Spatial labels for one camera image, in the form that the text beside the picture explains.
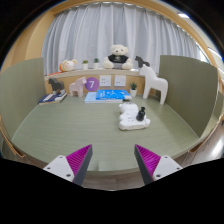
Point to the green desk partition panel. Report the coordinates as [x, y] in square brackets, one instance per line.
[190, 93]
[21, 93]

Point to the small cream orange plush toy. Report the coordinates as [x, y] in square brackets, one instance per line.
[68, 65]

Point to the ceiling lights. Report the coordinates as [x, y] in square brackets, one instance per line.
[183, 15]

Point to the white wall socket plate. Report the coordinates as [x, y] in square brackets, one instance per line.
[120, 80]
[105, 80]

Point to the black horse figurine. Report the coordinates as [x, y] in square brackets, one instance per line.
[141, 62]

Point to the white bear-shaped power strip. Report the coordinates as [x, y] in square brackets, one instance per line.
[128, 123]

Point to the dark navy notebook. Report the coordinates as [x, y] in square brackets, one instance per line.
[51, 98]

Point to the grey pleated curtain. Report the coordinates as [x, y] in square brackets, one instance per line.
[100, 30]

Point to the wooden window ledge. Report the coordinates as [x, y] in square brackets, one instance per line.
[100, 71]

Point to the bright blue book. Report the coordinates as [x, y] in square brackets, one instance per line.
[111, 94]

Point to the large white horse figurine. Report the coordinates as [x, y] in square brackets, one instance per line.
[155, 83]

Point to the white teddy bear black shirt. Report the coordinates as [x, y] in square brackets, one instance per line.
[117, 58]

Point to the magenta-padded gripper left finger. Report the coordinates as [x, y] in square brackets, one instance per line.
[77, 160]

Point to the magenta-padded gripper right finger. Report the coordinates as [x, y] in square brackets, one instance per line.
[148, 161]

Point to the round purple number sign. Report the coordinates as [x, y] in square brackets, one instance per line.
[91, 84]

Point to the dark grey horse figurine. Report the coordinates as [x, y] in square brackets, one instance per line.
[56, 85]

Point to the small potted plant white pot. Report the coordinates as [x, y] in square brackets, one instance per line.
[85, 65]
[96, 64]
[133, 91]

